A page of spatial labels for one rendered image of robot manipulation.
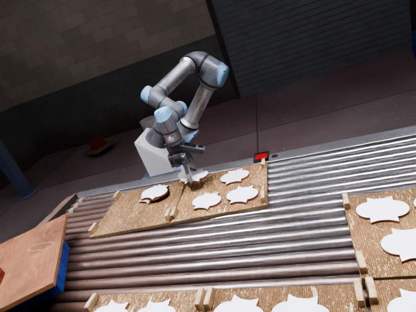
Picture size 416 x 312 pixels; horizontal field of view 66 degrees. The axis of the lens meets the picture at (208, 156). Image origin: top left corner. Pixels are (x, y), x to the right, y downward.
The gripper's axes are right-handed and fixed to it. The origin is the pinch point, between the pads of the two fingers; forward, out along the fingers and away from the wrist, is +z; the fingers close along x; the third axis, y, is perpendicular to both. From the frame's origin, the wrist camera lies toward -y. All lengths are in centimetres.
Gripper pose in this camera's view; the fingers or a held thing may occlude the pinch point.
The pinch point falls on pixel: (194, 176)
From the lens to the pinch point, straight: 151.0
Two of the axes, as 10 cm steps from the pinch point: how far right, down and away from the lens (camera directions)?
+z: 3.4, 8.6, 3.8
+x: -1.5, 4.5, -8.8
